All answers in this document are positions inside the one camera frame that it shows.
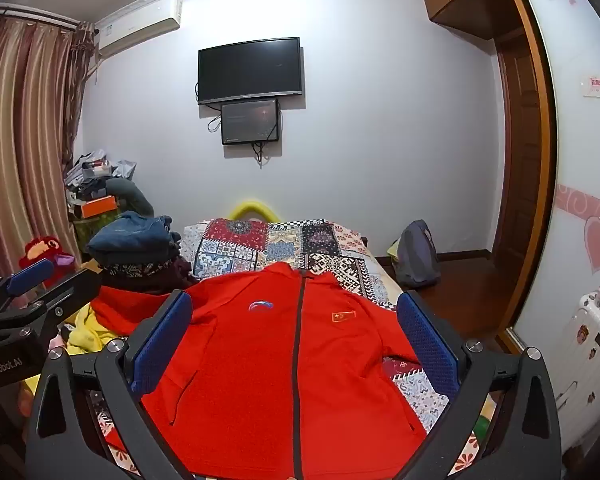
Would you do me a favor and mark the red plush parrot toy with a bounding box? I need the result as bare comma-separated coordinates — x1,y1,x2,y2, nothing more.
18,235,76,289

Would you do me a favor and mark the striped red beige curtain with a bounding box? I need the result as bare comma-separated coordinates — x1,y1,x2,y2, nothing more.
0,18,96,276

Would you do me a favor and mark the black beige patterned garment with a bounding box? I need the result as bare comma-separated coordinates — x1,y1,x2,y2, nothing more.
102,259,174,278

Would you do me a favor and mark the yellow curved headboard cushion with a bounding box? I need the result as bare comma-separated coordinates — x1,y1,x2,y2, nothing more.
228,200,280,223

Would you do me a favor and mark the wooden door frame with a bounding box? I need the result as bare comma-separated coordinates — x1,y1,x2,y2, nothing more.
494,0,557,353

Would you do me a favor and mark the white wall air conditioner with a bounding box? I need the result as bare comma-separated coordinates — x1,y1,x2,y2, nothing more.
97,0,183,58

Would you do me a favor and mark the cluttered pile of items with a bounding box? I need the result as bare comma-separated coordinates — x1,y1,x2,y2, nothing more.
64,150,154,252

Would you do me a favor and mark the white sliding wardrobe door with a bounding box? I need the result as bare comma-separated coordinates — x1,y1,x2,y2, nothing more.
515,0,600,352

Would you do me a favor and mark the folded dark blue garment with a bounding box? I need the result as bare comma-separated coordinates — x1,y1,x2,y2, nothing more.
85,210,181,266

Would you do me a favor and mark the red zip sports jacket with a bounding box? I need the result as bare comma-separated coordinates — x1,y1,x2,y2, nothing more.
90,260,429,480

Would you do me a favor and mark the small black wall monitor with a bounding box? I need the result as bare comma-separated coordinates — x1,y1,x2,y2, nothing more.
221,99,279,145

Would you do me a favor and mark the grey backpack on floor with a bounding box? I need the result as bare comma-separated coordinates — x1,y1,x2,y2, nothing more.
387,220,441,289

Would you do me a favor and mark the white suitcase with stickers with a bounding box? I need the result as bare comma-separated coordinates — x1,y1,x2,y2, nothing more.
547,292,600,451

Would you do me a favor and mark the patchwork patterned bed quilt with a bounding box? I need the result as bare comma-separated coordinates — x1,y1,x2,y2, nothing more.
86,218,496,478

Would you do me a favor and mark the black wall television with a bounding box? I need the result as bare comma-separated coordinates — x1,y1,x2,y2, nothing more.
197,37,303,105

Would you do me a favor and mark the orange box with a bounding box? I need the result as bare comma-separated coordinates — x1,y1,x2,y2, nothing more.
80,195,118,219

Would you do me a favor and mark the yellow printed garment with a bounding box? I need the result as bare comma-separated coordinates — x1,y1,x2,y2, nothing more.
23,301,131,394

